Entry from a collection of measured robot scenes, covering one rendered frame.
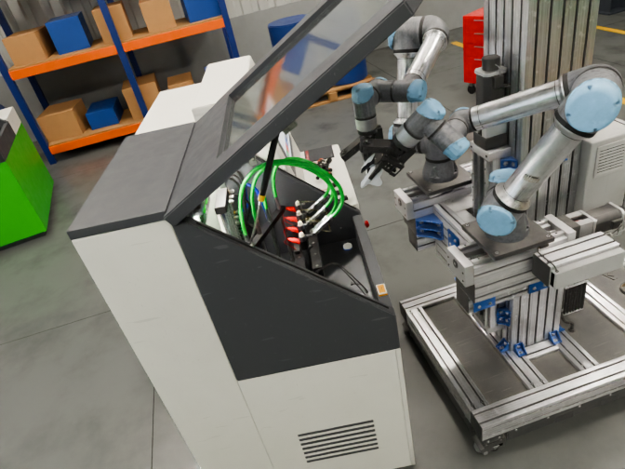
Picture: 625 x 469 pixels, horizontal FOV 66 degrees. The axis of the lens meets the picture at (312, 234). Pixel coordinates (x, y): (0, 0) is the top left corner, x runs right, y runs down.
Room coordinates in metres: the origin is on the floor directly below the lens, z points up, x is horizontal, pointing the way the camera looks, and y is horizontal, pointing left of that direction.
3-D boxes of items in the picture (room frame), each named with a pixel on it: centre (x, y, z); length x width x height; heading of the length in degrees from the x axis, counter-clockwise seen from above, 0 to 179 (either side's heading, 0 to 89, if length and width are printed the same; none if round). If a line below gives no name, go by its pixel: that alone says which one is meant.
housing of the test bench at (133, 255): (1.88, 0.49, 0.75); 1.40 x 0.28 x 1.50; 178
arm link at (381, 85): (1.70, -0.35, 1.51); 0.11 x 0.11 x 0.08; 53
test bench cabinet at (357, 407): (1.52, 0.07, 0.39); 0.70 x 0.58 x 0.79; 178
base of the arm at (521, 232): (1.35, -0.67, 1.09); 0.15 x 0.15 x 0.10
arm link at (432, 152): (1.85, -0.60, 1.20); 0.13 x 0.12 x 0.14; 53
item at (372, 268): (1.51, -0.20, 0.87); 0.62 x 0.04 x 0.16; 178
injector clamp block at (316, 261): (1.64, 0.04, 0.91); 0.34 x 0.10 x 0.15; 178
